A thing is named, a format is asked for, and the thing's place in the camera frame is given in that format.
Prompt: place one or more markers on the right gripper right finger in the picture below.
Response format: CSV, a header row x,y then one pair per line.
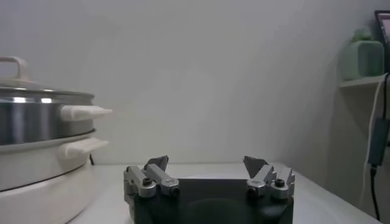
x,y
262,179

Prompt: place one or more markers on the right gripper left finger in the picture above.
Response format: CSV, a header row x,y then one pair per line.
x,y
161,179

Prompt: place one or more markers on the stainless steel steamer basket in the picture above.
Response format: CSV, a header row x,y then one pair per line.
x,y
30,121

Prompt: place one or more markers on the white electric cooker base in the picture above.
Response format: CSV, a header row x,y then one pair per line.
x,y
36,170

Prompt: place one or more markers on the white shelf board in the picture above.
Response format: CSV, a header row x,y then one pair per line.
x,y
362,82

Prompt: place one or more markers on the pale green appliance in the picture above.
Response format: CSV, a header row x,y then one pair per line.
x,y
362,59

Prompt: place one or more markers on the dark monitor screen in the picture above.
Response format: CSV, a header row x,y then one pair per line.
x,y
384,30

